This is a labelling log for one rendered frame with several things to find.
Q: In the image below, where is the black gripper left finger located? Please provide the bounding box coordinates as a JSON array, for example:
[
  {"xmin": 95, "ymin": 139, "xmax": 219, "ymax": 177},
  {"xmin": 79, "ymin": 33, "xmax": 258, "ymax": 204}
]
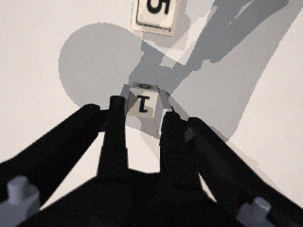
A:
[{"xmin": 0, "ymin": 84, "xmax": 132, "ymax": 227}]

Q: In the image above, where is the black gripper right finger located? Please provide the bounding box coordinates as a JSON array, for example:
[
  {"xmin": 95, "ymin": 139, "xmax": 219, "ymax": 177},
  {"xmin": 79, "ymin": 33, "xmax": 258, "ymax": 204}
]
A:
[{"xmin": 155, "ymin": 89, "xmax": 303, "ymax": 227}]

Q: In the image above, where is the beige open tray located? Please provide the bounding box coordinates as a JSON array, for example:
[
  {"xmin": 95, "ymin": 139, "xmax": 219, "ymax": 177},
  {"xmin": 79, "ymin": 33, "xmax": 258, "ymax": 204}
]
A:
[{"xmin": 131, "ymin": 0, "xmax": 181, "ymax": 37}]

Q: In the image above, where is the white cube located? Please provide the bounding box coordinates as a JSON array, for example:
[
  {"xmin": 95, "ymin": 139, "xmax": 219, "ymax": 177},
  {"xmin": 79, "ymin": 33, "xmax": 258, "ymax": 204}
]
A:
[
  {"xmin": 137, "ymin": 0, "xmax": 178, "ymax": 29},
  {"xmin": 127, "ymin": 82, "xmax": 160, "ymax": 118}
]

